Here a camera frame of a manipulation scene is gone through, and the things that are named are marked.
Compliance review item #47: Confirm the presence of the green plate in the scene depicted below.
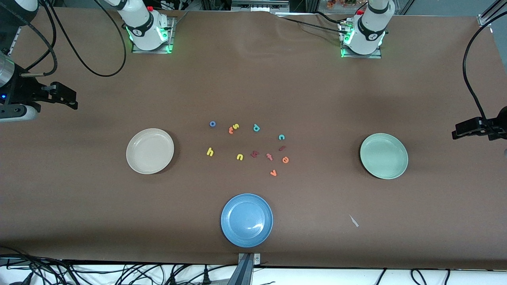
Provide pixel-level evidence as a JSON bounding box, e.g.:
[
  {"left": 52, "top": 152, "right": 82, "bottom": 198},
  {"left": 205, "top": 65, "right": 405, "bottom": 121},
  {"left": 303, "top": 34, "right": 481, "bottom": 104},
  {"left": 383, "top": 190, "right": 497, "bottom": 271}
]
[{"left": 360, "top": 133, "right": 409, "bottom": 180}]

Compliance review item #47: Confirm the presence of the beige brown plate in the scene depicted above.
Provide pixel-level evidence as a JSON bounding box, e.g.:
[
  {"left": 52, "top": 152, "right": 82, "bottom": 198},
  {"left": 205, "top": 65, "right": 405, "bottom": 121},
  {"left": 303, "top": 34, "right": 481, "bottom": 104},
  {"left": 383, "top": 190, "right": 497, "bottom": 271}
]
[{"left": 126, "top": 128, "right": 175, "bottom": 175}]

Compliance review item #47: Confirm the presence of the blue plate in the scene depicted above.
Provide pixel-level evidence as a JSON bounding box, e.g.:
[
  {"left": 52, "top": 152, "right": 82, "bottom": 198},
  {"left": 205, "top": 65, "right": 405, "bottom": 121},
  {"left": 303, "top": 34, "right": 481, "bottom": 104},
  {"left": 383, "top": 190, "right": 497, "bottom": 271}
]
[{"left": 221, "top": 193, "right": 274, "bottom": 248}]

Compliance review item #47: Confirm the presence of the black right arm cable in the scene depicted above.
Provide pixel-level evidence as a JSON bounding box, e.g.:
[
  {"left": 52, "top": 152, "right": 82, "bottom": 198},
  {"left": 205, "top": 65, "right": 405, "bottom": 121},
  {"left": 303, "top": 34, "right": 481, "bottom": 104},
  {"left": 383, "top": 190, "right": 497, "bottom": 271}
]
[{"left": 20, "top": 0, "right": 127, "bottom": 78}]

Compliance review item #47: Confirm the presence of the aluminium frame rail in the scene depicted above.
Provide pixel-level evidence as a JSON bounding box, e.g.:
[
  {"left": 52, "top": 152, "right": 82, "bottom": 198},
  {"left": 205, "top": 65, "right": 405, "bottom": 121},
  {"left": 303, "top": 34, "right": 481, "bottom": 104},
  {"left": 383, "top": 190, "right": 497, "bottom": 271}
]
[
  {"left": 8, "top": 27, "right": 23, "bottom": 56},
  {"left": 477, "top": 0, "right": 507, "bottom": 27}
]

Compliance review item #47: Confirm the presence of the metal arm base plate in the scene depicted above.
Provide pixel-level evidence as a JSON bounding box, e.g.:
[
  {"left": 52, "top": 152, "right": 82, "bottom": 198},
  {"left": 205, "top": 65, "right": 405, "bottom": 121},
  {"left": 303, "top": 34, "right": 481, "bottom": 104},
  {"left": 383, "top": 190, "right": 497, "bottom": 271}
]
[
  {"left": 340, "top": 22, "right": 383, "bottom": 59},
  {"left": 132, "top": 16, "right": 177, "bottom": 54}
]

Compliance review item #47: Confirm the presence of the black base cable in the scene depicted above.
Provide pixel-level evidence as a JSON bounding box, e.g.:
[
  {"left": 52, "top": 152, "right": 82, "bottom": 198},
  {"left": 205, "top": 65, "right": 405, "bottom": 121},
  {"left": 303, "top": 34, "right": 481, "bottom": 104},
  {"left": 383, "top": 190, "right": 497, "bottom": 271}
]
[
  {"left": 277, "top": 16, "right": 346, "bottom": 32},
  {"left": 313, "top": 10, "right": 350, "bottom": 23}
]

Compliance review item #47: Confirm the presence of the aluminium background frame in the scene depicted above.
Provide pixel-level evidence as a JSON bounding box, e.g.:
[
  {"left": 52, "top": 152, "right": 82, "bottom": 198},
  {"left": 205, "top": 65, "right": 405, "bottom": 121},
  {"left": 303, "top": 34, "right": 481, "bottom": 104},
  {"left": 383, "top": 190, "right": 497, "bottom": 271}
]
[{"left": 232, "top": 0, "right": 290, "bottom": 12}]

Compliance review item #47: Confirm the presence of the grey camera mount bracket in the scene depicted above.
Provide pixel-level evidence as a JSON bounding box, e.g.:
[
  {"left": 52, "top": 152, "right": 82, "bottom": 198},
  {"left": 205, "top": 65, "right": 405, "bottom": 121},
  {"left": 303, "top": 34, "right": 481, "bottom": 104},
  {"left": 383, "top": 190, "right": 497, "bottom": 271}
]
[{"left": 226, "top": 253, "right": 261, "bottom": 285}]

